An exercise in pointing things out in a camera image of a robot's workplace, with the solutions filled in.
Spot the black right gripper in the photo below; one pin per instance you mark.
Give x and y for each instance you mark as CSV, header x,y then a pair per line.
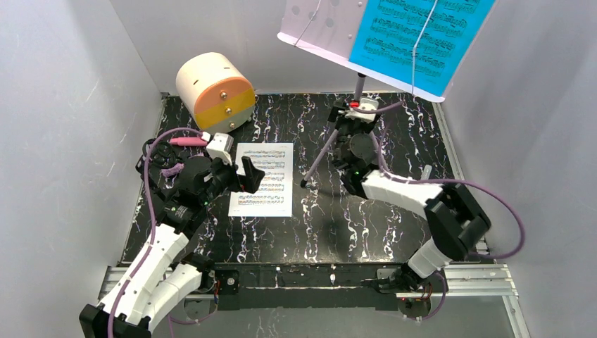
x,y
348,124

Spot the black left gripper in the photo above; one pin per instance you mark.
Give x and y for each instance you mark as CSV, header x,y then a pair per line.
x,y
231,174

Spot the lilac music stand tripod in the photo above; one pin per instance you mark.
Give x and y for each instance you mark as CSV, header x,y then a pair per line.
x,y
328,29

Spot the white sheet music page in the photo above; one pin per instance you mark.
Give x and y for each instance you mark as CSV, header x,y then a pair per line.
x,y
274,196

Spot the pink microphone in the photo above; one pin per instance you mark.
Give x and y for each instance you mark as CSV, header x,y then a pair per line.
x,y
188,141

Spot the silver mesh studio microphone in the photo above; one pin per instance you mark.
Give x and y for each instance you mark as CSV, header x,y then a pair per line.
x,y
175,170

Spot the black tripod microphone stand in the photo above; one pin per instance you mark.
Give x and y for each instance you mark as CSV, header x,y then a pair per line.
x,y
162,156

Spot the blue sheet music page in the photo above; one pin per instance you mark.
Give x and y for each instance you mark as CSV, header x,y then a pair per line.
x,y
419,43

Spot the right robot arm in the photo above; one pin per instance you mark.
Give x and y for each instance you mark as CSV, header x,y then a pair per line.
x,y
455,219

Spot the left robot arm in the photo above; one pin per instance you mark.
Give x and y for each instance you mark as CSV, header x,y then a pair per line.
x,y
155,283

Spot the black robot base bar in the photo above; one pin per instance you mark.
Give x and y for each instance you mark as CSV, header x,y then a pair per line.
x,y
236,286

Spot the orange grey marker pen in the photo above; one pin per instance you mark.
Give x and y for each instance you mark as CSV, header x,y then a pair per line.
x,y
426,173

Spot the round pastel drawer cabinet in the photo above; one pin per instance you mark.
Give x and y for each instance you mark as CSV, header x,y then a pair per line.
x,y
216,94

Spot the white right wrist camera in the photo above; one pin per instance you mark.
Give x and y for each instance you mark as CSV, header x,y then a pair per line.
x,y
363,110

